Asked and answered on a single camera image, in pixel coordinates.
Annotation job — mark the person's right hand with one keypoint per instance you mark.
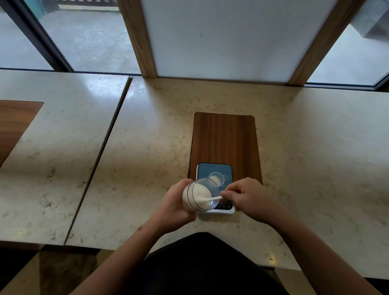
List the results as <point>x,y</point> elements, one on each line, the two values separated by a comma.
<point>255,200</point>

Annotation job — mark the person's left hand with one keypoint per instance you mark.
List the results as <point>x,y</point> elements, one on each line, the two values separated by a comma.
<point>170,209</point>

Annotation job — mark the person's right fingers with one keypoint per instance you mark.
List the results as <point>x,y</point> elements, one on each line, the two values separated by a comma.
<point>233,191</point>

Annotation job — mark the person's left thumb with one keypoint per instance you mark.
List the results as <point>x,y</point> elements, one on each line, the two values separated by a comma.
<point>181,185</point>

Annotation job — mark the clear glass cup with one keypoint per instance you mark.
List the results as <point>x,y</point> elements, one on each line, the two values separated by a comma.
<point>194,182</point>

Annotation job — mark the white spoon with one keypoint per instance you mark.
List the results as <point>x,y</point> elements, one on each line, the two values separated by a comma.
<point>212,199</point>

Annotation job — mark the person's right forearm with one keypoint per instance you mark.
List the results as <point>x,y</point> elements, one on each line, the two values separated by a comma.
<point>319,255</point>

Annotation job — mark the person's left forearm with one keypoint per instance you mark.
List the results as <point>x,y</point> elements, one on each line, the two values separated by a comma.
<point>121,261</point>

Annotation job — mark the white yogurt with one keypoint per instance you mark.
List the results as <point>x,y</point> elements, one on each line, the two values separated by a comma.
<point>200,193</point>

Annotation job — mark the white kitchen scale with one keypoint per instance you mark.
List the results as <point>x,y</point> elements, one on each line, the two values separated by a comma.
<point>214,169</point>

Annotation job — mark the brown wooden board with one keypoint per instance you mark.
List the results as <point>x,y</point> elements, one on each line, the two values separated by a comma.
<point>225,136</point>
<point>13,127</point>

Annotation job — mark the person's black clothing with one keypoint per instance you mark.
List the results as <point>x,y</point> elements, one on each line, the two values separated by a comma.
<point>200,267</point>

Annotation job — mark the wooden pillar trim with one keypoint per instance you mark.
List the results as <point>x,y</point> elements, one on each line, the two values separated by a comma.
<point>138,36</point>
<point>325,39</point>

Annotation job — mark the white wall panel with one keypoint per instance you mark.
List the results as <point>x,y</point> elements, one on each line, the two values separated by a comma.
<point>237,36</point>

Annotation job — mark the dark window frame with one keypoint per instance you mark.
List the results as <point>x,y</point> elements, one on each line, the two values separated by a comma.
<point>39,33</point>
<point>349,86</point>

